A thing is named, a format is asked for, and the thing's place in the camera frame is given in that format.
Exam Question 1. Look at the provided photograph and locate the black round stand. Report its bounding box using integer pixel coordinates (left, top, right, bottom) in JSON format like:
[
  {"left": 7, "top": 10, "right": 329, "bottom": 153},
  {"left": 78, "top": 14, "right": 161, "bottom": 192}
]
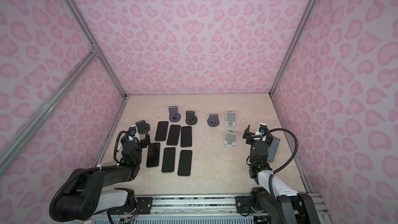
[{"left": 135, "top": 120, "right": 150, "bottom": 135}]

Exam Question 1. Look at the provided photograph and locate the black phone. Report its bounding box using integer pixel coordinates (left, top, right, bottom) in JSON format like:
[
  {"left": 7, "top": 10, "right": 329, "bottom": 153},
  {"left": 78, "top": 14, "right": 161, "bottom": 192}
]
[
  {"left": 177, "top": 150, "right": 193, "bottom": 176},
  {"left": 166, "top": 124, "right": 181, "bottom": 146},
  {"left": 162, "top": 147, "right": 176, "bottom": 173},
  {"left": 146, "top": 143, "right": 161, "bottom": 168},
  {"left": 180, "top": 126, "right": 192, "bottom": 147},
  {"left": 154, "top": 121, "right": 169, "bottom": 142}
]

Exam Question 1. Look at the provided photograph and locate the white folding stand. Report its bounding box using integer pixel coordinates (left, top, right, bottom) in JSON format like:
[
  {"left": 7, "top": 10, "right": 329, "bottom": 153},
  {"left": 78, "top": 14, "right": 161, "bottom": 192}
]
[{"left": 225, "top": 112, "right": 237, "bottom": 127}]

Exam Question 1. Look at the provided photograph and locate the purple-grey round stand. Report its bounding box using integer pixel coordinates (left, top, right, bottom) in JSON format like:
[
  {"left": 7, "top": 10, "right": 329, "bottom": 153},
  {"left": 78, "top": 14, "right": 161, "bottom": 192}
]
[{"left": 169, "top": 106, "right": 181, "bottom": 123}]

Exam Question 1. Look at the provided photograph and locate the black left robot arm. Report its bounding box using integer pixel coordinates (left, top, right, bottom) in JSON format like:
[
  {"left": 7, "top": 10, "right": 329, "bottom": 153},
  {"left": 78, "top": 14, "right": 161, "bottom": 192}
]
[{"left": 49, "top": 131, "right": 151, "bottom": 222}]

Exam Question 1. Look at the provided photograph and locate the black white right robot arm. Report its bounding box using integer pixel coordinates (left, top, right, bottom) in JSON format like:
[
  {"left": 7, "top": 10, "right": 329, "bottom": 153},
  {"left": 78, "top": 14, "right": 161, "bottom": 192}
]
[{"left": 243, "top": 122, "right": 320, "bottom": 224}]

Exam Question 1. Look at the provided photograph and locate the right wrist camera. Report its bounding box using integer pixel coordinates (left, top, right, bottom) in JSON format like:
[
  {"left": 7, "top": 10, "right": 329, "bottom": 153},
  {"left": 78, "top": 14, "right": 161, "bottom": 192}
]
[{"left": 256, "top": 123, "right": 268, "bottom": 137}]

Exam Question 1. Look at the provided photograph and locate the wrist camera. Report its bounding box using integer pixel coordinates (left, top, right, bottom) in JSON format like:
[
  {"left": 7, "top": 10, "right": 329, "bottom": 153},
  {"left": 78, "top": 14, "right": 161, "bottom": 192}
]
[
  {"left": 256, "top": 123, "right": 268, "bottom": 137},
  {"left": 127, "top": 125, "right": 140, "bottom": 142}
]

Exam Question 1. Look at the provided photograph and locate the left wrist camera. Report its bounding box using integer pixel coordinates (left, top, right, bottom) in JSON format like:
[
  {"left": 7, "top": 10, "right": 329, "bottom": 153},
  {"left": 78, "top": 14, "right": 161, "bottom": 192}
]
[{"left": 127, "top": 125, "right": 140, "bottom": 142}]

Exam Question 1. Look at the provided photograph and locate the right black corrugated cable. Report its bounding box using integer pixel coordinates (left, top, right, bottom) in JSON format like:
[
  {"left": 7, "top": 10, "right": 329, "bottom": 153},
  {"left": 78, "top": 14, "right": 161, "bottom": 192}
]
[{"left": 265, "top": 128, "right": 299, "bottom": 224}]

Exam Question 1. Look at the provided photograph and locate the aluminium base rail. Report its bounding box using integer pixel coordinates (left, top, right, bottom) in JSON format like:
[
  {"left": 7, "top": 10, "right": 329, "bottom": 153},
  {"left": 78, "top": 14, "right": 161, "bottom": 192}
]
[{"left": 57, "top": 192, "right": 332, "bottom": 224}]

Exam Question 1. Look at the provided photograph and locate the aluminium frame post left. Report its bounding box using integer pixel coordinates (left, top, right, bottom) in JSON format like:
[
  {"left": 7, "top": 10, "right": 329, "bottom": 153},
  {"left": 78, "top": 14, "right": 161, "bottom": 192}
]
[{"left": 63, "top": 0, "right": 127, "bottom": 99}]

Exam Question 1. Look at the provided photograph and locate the aluminium frame post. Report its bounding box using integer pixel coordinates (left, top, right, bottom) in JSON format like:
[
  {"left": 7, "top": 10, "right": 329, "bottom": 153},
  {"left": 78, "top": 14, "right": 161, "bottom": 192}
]
[
  {"left": 63, "top": 0, "right": 127, "bottom": 99},
  {"left": 269, "top": 0, "right": 319, "bottom": 98}
]

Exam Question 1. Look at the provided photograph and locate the aluminium diagonal frame bar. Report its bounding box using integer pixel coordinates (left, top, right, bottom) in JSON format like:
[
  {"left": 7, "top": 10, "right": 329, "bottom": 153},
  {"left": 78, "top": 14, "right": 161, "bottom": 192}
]
[{"left": 1, "top": 49, "right": 98, "bottom": 175}]

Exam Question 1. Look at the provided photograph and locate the aluminium frame post right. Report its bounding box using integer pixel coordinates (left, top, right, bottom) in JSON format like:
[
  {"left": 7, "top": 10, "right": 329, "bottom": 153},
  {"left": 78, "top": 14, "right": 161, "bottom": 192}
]
[{"left": 269, "top": 0, "right": 319, "bottom": 98}]

